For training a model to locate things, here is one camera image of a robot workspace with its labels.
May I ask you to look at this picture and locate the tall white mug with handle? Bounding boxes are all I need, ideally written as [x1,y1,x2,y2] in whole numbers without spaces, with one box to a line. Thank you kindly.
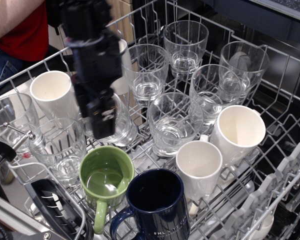
[111,39,132,96]

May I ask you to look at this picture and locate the tilted clear glass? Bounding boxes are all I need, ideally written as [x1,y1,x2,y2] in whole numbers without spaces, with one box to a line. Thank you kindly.
[77,93,138,147]

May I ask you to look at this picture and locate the green ceramic mug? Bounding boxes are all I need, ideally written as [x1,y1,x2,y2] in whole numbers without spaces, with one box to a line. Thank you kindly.
[79,146,135,235]

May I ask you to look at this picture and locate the white mug left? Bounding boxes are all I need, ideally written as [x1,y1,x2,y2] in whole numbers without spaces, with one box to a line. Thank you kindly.
[29,70,79,120]

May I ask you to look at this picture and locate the clear glass right middle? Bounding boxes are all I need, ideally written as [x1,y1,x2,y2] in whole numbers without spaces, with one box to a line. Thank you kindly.
[189,64,243,126]

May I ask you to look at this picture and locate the clear glass back right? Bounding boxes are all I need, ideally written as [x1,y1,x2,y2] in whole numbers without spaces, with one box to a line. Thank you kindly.
[219,41,270,104]

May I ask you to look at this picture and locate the dark blue printed mug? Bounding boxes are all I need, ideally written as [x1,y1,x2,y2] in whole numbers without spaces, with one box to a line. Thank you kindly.
[109,168,191,240]

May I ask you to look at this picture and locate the person in red shirt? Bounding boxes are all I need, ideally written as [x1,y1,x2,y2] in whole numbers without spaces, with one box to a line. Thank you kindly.
[0,0,49,82]

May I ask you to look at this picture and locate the large white cup right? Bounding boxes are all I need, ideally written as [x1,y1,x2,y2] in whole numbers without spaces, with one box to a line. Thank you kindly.
[209,105,266,167]

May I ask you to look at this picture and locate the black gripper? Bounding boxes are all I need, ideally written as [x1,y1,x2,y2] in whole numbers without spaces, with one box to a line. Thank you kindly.
[63,24,123,140]

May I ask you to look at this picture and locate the clear glass centre back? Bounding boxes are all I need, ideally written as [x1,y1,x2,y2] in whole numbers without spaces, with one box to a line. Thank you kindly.
[122,44,170,107]

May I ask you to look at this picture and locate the clear glass front left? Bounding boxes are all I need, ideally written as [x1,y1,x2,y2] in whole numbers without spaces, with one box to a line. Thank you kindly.
[28,117,87,187]

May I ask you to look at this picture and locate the grey wire dishwasher rack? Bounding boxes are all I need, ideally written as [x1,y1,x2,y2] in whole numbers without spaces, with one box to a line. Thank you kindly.
[0,0,300,240]

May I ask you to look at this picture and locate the black clamp with metal screw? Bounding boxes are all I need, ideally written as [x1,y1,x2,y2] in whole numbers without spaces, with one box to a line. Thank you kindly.
[0,121,36,167]

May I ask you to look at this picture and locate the black plastic rack handle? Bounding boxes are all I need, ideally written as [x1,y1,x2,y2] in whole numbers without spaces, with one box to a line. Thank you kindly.
[24,178,92,240]

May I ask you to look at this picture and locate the small white mug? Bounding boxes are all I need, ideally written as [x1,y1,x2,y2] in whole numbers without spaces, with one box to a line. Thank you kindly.
[175,140,223,201]

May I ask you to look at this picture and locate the clear glass back top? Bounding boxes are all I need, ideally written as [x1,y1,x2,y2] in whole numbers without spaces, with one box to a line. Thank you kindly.
[163,20,209,81]

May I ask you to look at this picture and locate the clear glass far left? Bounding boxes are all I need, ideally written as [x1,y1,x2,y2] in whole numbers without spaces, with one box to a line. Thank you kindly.
[0,93,42,158]

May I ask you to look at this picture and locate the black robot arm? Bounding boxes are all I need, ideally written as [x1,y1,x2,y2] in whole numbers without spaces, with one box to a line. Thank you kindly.
[60,0,122,140]

